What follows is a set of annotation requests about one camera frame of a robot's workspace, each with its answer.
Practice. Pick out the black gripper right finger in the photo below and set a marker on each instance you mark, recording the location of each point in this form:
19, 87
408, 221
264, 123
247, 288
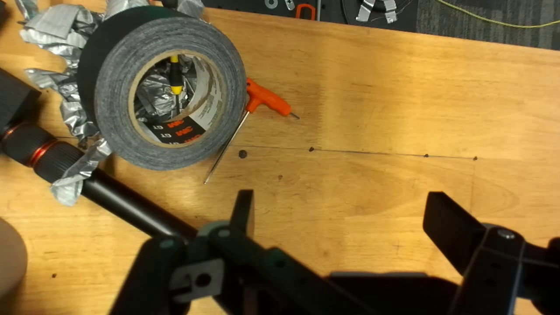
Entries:
497, 265

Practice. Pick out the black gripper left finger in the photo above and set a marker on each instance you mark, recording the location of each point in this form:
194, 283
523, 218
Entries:
261, 281

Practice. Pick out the yellow black screwdriver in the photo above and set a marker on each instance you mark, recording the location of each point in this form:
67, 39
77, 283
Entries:
175, 76

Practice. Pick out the beige tape roll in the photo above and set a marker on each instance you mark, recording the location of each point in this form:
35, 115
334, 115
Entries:
12, 258

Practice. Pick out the crumpled silver tape wad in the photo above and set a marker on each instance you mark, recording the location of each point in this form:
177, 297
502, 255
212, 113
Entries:
63, 31

